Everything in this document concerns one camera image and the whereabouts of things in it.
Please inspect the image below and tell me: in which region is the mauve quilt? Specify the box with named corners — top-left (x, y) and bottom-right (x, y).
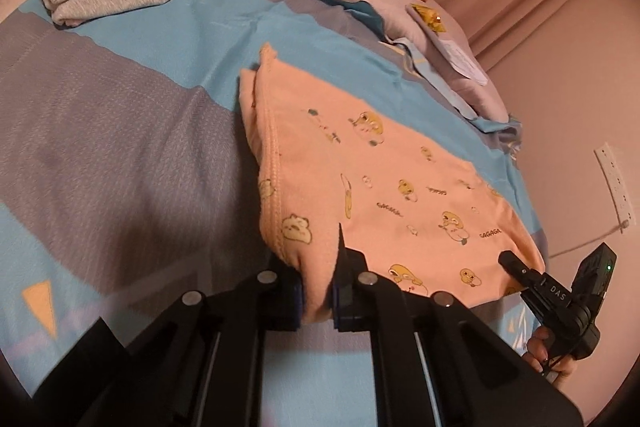
top-left (342, 0), bottom-right (509, 122)

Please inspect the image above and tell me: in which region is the yellow tag on quilt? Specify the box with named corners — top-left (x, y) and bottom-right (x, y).
top-left (411, 4), bottom-right (446, 34)

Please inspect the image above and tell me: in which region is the white paper label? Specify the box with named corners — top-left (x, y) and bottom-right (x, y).
top-left (440, 40), bottom-right (489, 86)

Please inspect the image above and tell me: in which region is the orange duck print garment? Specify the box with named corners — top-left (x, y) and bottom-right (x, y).
top-left (239, 46), bottom-right (544, 322)

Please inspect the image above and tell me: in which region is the person's right hand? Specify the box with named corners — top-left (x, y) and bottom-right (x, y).
top-left (522, 326), bottom-right (577, 389)

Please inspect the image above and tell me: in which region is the black camera box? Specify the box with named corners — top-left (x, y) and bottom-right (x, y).
top-left (570, 243), bottom-right (617, 319)

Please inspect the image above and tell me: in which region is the white power strip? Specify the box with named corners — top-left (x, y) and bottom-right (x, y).
top-left (593, 143), bottom-right (637, 232)

